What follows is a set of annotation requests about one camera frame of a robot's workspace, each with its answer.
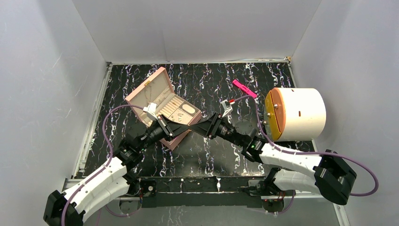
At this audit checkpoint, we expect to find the aluminium frame rail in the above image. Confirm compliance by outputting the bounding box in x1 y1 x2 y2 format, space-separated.
59 177 351 226

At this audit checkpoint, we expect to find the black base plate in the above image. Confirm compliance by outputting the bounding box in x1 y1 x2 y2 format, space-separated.
140 176 264 208

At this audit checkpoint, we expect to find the white cylinder with orange lid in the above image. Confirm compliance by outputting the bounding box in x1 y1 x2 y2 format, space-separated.
264 88 326 142

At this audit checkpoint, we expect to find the pink jewelry box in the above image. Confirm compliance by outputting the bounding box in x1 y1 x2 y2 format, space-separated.
125 66 202 151

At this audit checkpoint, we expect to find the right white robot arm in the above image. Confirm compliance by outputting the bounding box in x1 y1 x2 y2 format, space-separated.
189 113 357 205

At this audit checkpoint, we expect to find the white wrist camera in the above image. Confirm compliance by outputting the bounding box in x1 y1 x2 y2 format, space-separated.
143 102 158 121
221 99 235 118

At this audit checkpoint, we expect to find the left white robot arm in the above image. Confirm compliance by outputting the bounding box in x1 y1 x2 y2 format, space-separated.
43 116 189 226

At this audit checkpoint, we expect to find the pink plastic clip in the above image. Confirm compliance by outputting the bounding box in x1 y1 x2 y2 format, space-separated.
232 79 257 98

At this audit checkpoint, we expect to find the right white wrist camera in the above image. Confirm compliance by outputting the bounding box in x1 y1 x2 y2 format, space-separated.
221 99 235 118

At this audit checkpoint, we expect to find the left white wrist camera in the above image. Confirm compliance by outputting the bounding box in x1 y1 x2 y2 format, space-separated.
143 102 158 121

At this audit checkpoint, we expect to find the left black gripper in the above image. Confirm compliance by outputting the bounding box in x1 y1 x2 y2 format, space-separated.
139 114 189 152

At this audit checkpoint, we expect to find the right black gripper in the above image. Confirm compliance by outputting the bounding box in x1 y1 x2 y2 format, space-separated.
189 112 244 147

